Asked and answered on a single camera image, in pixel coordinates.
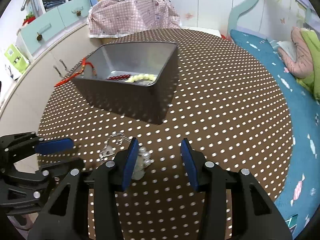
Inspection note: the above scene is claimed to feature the teal drawer unit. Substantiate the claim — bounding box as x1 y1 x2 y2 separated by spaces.
16 0 91 55

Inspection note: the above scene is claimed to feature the white flat box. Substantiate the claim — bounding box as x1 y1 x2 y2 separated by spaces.
182 27 222 38

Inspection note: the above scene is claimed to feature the grey metal tin box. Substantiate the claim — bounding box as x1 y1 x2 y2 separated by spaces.
71 42 179 125

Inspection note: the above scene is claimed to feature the pink and green quilt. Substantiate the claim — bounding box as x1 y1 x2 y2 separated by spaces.
278 27 319 101

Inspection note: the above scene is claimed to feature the red cord knot charm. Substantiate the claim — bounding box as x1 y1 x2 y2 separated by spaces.
54 57 97 88

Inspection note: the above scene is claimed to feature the brown polka dot tablecloth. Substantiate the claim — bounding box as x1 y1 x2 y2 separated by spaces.
39 29 289 239

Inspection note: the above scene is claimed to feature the white pillow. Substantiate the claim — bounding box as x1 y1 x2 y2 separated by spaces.
277 41 297 62

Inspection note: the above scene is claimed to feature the teal bunk bed frame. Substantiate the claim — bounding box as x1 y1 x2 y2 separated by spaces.
227 0 320 41

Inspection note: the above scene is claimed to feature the dark red bead bracelet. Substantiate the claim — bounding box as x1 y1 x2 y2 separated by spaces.
106 74 131 81

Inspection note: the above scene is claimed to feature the cream bead bracelet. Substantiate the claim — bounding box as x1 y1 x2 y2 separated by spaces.
125 73 158 84

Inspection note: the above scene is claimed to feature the pink checkered cloth cover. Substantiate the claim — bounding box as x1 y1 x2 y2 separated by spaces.
87 0 182 38

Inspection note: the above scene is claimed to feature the cream cabinet with handles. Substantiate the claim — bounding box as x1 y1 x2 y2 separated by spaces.
1 24 102 136

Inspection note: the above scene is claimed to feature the red item on drawers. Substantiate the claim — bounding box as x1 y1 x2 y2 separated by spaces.
22 12 36 26

